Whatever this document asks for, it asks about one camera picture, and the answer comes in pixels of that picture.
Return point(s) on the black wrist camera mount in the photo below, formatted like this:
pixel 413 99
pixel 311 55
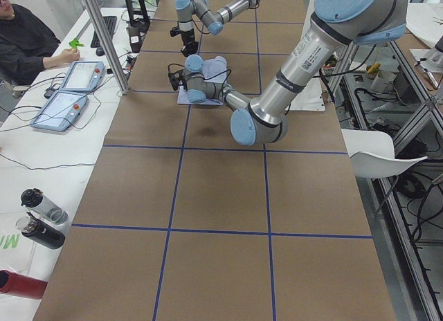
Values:
pixel 175 31
pixel 176 78

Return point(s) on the aluminium frame post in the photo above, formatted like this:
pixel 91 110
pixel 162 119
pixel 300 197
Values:
pixel 97 20

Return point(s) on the red water bottle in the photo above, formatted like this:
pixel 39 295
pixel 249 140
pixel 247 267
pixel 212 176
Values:
pixel 22 286

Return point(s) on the seated person in hoodie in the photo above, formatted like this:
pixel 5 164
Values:
pixel 28 45

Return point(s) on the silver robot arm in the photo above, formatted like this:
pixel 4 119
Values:
pixel 333 23
pixel 214 21

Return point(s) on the black water bottle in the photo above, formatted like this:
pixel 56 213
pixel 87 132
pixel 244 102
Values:
pixel 40 232

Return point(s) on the clear black-capped bottle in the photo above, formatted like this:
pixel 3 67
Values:
pixel 35 200

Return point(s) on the lower blue teach pendant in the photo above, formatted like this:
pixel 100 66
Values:
pixel 61 111

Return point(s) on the light blue striped shirt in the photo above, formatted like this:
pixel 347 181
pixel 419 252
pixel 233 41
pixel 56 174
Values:
pixel 212 70

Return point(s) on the white camera stand pillar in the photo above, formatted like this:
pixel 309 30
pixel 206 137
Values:
pixel 310 99

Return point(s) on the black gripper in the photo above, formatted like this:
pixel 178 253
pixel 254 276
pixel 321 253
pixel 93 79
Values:
pixel 188 36

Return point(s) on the blue teach pendant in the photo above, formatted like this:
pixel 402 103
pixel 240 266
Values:
pixel 83 77
pixel 61 111

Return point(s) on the upper blue teach pendant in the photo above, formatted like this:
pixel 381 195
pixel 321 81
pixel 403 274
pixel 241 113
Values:
pixel 83 77

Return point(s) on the white plastic chair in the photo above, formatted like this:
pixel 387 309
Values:
pixel 372 154

